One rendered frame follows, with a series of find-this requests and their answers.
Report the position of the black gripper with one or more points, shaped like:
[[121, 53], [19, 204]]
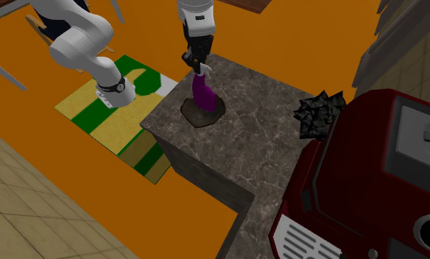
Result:
[[200, 46]]

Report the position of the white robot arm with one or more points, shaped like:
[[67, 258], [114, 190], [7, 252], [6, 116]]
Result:
[[82, 43]]

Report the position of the brown wooden furniture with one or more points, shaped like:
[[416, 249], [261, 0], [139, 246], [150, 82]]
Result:
[[245, 4]]

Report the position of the green and yellow rug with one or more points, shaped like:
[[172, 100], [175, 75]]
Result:
[[121, 125]]

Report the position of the black crumpled spiky object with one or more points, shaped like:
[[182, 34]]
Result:
[[319, 114]]

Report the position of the grey-brown slatted furniture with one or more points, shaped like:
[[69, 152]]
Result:
[[391, 39]]

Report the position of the dark red kitchen appliance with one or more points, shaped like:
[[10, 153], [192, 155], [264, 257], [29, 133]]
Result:
[[358, 179]]

